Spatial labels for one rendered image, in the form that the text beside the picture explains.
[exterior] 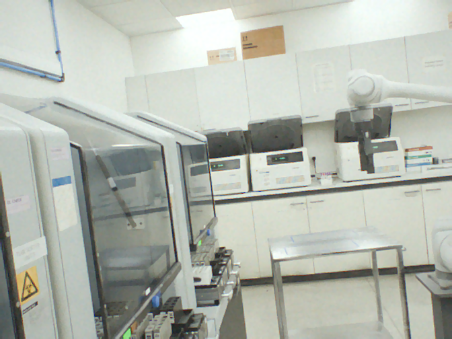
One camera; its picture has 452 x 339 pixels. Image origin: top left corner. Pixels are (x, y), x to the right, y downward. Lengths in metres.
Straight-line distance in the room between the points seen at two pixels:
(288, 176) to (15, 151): 3.47
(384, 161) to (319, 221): 0.80
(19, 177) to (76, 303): 0.27
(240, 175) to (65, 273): 3.32
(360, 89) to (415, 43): 2.97
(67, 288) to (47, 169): 0.22
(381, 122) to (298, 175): 1.01
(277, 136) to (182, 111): 1.00
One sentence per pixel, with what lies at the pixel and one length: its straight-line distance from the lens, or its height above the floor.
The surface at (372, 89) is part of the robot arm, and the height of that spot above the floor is 1.51.
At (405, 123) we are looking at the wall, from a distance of 4.84.
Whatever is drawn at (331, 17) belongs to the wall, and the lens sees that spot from 4.86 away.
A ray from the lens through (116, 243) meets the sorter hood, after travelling 1.03.
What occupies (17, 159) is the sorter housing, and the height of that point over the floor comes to 1.39.
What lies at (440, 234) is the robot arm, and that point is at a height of 0.92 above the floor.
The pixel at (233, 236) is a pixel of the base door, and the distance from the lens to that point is 4.17.
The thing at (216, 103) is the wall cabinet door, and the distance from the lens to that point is 4.39.
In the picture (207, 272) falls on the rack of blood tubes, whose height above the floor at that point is 0.87.
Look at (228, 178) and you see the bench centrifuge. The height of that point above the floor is 1.06.
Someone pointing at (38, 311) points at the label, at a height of 1.14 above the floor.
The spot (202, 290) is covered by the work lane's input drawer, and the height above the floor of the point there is 0.80.
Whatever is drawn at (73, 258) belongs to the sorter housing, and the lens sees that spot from 0.88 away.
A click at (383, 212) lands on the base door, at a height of 0.59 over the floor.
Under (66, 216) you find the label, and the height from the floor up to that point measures 1.27.
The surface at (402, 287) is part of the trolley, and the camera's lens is 2.23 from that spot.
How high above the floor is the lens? 1.37
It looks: 3 degrees down
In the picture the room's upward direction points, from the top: 7 degrees counter-clockwise
